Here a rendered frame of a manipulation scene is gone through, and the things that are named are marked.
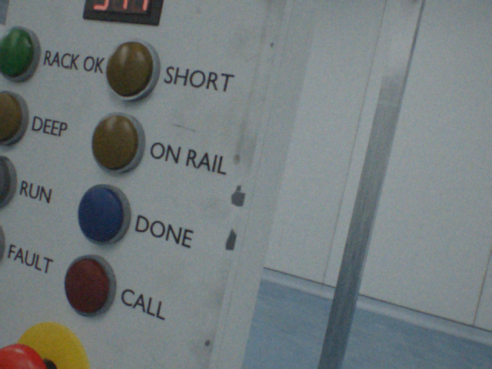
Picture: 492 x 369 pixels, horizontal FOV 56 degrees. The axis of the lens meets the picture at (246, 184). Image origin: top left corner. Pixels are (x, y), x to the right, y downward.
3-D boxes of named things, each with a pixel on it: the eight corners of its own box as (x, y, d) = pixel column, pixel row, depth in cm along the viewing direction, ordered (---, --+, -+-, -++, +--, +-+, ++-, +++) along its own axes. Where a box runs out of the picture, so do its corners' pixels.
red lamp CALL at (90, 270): (97, 324, 22) (108, 267, 22) (54, 305, 23) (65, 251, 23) (108, 320, 23) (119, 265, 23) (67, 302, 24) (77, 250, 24)
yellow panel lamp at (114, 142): (126, 175, 22) (137, 117, 21) (82, 164, 23) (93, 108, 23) (137, 176, 22) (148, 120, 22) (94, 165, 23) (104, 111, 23)
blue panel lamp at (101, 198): (111, 250, 22) (123, 193, 22) (68, 235, 23) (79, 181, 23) (122, 248, 23) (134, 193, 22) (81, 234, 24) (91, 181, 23)
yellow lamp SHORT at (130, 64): (141, 99, 21) (153, 40, 21) (96, 91, 23) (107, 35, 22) (151, 102, 22) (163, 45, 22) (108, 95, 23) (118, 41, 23)
